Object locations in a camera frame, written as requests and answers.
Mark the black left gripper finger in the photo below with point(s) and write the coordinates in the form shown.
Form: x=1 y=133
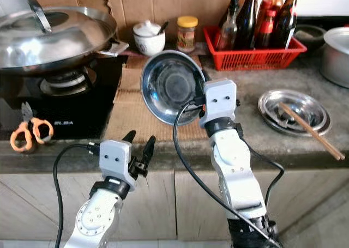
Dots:
x=128 y=137
x=149 y=149

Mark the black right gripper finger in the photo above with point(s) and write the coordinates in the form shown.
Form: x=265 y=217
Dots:
x=200 y=86

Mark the stainless steel bowl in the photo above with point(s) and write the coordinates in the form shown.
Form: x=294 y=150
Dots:
x=169 y=87

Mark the long wooden chopstick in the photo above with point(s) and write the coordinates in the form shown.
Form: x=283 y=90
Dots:
x=313 y=132

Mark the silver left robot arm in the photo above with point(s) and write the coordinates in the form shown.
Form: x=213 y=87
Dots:
x=95 y=226

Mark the glass jar yellow lid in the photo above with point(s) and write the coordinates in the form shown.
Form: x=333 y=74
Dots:
x=186 y=36

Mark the black gas stove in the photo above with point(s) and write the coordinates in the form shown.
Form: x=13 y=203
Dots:
x=76 y=117

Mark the red plastic basket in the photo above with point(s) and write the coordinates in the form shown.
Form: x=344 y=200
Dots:
x=251 y=59

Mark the small clear glass bottle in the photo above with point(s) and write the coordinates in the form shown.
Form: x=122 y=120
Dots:
x=228 y=34

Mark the brown cardboard piece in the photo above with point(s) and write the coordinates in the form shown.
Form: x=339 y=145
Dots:
x=131 y=73

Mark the white ceramic lidded pot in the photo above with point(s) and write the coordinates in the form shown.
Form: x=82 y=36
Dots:
x=149 y=42

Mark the small dark spoon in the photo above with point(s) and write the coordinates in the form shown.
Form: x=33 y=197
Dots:
x=163 y=27

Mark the tall dark glass bottle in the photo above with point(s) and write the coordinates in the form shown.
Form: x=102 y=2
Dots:
x=247 y=19

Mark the short red label bottle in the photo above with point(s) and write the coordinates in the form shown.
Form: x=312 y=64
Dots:
x=266 y=31

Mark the dark bottle red cap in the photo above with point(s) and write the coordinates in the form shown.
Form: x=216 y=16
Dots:
x=286 y=24

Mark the stacked stainless steel plates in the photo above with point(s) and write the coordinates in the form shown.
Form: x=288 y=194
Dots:
x=305 y=106

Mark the amber glass bottle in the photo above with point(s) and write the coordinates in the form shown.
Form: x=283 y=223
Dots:
x=272 y=0

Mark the large aluminium pot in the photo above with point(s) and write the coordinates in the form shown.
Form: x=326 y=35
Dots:
x=337 y=60

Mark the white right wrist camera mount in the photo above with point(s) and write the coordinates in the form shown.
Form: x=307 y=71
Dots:
x=218 y=101

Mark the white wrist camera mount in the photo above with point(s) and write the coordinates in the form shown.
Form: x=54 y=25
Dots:
x=114 y=161
x=218 y=101

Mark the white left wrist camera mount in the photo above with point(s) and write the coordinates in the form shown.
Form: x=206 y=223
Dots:
x=114 y=161

